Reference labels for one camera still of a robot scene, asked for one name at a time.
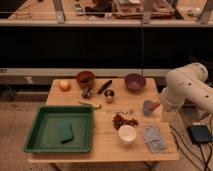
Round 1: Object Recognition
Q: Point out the small metal fork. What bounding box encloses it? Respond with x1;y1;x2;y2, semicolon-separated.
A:
106;110;134;115

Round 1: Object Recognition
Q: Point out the wooden table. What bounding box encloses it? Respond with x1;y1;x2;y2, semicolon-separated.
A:
28;78;179;163

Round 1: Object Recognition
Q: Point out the green sponge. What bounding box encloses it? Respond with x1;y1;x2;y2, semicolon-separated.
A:
58;121;73;144

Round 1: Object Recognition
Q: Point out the orange fruit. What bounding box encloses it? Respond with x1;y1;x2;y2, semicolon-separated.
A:
59;80;70;91

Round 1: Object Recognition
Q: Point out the grey folded cloth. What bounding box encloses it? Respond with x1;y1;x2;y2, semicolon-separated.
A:
141;125;167;153

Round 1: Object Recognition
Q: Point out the brown bowl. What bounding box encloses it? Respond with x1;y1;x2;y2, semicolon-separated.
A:
76;71;95;88

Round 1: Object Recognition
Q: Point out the green plastic tray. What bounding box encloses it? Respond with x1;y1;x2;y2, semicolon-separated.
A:
24;106;94;153

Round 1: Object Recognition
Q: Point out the purple bowl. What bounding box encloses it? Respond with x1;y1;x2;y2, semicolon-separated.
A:
124;73;146;91

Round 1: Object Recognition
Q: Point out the black floor cable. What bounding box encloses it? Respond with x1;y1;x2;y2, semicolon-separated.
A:
169;113;213;171

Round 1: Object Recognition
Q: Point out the wooden handled utensil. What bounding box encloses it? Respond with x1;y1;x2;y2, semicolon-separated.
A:
78;101;102;110

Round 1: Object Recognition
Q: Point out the black foot pedal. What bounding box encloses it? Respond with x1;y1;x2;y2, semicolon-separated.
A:
187;125;212;144

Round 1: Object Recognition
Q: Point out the black handled knife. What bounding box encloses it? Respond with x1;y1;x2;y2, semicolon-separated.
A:
96;80;112;95

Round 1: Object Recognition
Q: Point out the dark metal can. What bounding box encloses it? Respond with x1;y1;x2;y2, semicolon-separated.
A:
82;87;92;99

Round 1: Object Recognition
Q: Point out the white bowl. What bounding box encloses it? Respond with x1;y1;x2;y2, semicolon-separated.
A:
118;125;137;145

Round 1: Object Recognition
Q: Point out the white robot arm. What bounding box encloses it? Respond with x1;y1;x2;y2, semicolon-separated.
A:
160;63;213;122

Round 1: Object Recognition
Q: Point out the small metal cup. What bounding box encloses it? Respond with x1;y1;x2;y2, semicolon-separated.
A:
104;89;115;103

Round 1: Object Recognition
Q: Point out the bunch of dark grapes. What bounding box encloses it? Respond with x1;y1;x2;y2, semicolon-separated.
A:
113;114;138;130

